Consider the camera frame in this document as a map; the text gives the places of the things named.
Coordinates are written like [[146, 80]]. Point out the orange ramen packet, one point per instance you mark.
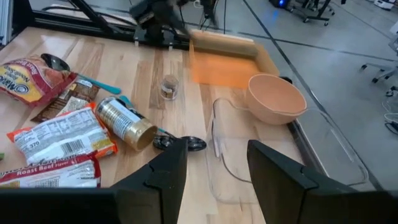
[[62, 137]]

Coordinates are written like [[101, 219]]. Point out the office chair base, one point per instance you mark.
[[384, 73]]

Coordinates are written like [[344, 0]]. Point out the black rolling stand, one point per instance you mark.
[[314, 15]]

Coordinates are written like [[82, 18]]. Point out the orange rectangular tray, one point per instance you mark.
[[224, 68]]

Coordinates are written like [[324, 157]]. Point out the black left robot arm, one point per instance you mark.
[[155, 18]]

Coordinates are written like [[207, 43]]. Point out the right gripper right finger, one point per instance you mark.
[[273, 180]]

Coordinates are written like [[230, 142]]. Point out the red white ramen packet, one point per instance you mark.
[[46, 172]]

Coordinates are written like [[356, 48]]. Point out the red yellow Maruchan ramen packet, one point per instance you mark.
[[31, 82]]

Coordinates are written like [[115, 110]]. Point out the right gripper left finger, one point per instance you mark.
[[168, 186]]

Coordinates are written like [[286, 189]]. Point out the narrow clear plastic container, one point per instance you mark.
[[236, 124]]

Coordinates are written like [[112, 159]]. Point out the orange bowl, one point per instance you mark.
[[273, 99]]

